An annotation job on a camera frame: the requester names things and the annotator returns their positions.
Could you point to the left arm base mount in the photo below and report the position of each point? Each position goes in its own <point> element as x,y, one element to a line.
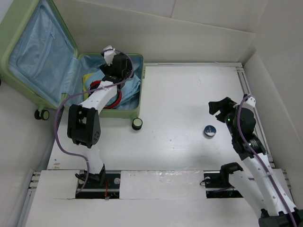
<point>109,189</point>

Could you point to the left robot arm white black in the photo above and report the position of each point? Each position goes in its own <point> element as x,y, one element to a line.
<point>83,119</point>

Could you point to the light blue garment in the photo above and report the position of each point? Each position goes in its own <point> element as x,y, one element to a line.
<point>131,89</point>

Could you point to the blue round tin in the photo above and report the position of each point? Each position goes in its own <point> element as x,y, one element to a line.
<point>209,131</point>

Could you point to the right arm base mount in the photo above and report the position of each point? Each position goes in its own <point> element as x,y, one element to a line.
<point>216,188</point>

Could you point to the red black headphones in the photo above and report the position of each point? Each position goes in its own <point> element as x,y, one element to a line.
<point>112,104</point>

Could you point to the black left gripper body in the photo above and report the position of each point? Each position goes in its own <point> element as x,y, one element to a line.
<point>107,68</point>

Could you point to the yellow garment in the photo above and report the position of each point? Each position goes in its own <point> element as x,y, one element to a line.
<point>88,79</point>

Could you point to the green suitcase blue lining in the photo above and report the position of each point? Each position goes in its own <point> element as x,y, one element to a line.
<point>40,59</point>

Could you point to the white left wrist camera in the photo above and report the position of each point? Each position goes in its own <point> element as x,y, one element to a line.
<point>108,54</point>

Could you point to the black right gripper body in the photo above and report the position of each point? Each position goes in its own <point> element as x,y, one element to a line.
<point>228,116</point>

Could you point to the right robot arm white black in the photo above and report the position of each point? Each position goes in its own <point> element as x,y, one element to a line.
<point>263,192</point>

